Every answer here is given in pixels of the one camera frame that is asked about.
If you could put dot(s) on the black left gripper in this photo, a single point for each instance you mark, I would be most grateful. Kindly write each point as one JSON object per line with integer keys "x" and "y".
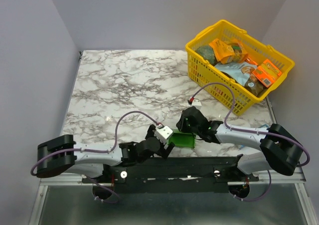
{"x": 163, "y": 152}

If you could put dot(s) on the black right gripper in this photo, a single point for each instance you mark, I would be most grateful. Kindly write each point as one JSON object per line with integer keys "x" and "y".
{"x": 186, "y": 121}

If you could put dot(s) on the green paper box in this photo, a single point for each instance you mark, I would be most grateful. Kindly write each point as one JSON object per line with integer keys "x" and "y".
{"x": 182, "y": 140}

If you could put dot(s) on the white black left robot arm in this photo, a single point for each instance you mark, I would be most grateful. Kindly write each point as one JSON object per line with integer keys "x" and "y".
{"x": 63, "y": 154}

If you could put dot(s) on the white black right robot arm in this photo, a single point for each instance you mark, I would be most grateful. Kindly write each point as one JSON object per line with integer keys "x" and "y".
{"x": 277, "y": 148}

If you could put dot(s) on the orange cracker box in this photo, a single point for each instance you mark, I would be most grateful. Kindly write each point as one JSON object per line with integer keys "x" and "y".
{"x": 267, "y": 73}

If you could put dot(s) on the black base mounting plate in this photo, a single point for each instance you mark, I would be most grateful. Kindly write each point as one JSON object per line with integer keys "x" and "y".
{"x": 176, "y": 175}

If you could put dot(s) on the yellow plastic shopping basket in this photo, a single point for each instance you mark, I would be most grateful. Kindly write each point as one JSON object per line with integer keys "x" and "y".
{"x": 234, "y": 82}

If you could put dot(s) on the light blue snack bag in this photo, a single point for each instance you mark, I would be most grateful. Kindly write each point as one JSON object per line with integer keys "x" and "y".
{"x": 242, "y": 73}

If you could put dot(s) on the teal small card packet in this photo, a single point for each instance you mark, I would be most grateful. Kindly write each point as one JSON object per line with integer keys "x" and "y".
{"x": 264, "y": 126}

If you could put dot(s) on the orange snack bag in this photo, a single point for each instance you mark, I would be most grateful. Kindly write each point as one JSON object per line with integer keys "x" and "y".
{"x": 229, "y": 51}

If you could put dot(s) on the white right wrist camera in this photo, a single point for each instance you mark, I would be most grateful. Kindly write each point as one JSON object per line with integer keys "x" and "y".
{"x": 194, "y": 103}

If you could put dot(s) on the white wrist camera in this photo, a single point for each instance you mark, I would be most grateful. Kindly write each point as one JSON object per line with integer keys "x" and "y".
{"x": 163, "y": 133}
{"x": 194, "y": 103}

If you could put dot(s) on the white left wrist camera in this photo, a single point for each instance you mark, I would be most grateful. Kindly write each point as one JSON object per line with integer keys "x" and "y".
{"x": 163, "y": 133}

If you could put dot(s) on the aluminium frame rail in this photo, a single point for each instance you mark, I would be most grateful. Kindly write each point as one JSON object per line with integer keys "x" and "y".
{"x": 67, "y": 179}

